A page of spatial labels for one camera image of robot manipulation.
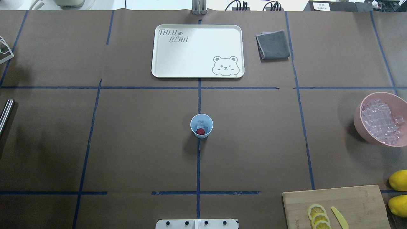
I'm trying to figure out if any clear ice cube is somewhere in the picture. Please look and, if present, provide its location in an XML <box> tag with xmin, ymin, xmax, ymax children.
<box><xmin>197</xmin><ymin>120</ymin><xmax>207</xmax><ymax>131</ymax></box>

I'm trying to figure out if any red strawberry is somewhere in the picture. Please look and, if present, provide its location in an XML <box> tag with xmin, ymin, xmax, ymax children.
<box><xmin>195</xmin><ymin>128</ymin><xmax>206</xmax><ymax>135</ymax></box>

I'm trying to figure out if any steel muddler black tip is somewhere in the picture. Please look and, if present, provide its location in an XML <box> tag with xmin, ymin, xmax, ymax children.
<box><xmin>0</xmin><ymin>99</ymin><xmax>15</xmax><ymax>136</ymax></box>

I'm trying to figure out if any light blue cup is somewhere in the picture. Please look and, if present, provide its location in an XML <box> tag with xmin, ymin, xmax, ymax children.
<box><xmin>190</xmin><ymin>114</ymin><xmax>214</xmax><ymax>139</ymax></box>

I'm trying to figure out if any pink bowl of ice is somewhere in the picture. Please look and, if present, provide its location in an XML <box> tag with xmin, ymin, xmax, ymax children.
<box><xmin>354</xmin><ymin>92</ymin><xmax>407</xmax><ymax>147</ymax></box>

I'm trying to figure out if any cream bear tray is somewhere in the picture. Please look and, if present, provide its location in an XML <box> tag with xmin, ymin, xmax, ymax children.
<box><xmin>151</xmin><ymin>24</ymin><xmax>245</xmax><ymax>79</ymax></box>

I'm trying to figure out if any grey folded cloth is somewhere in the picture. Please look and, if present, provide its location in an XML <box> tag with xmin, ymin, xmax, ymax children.
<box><xmin>256</xmin><ymin>30</ymin><xmax>291</xmax><ymax>60</ymax></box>

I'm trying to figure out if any lemon slices row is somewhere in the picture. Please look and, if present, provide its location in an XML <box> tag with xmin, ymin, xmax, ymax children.
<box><xmin>307</xmin><ymin>204</ymin><xmax>332</xmax><ymax>229</ymax></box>

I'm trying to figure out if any black box with label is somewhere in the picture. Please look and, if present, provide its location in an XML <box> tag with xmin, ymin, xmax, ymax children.
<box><xmin>303</xmin><ymin>0</ymin><xmax>357</xmax><ymax>12</ymax></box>

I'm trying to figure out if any yellow plastic knife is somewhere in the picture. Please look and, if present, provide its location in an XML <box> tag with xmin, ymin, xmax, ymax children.
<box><xmin>331</xmin><ymin>206</ymin><xmax>349</xmax><ymax>229</ymax></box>

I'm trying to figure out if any bamboo cutting board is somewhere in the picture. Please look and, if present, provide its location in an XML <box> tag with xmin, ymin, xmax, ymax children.
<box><xmin>282</xmin><ymin>185</ymin><xmax>390</xmax><ymax>229</ymax></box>

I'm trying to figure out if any yellow lemon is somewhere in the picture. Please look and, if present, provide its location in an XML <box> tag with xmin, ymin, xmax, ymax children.
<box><xmin>388</xmin><ymin>195</ymin><xmax>407</xmax><ymax>218</ymax></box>
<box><xmin>388</xmin><ymin>170</ymin><xmax>407</xmax><ymax>192</ymax></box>

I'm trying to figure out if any aluminium frame post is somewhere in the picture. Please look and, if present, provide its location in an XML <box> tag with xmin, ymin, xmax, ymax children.
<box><xmin>191</xmin><ymin>0</ymin><xmax>207</xmax><ymax>15</ymax></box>

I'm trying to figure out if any white pillar mount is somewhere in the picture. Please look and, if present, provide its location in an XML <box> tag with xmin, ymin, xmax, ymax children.
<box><xmin>155</xmin><ymin>219</ymin><xmax>239</xmax><ymax>229</ymax></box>

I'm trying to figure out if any white wire cup rack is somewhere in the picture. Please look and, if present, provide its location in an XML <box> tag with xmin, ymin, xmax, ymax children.
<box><xmin>0</xmin><ymin>36</ymin><xmax>14</xmax><ymax>64</ymax></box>

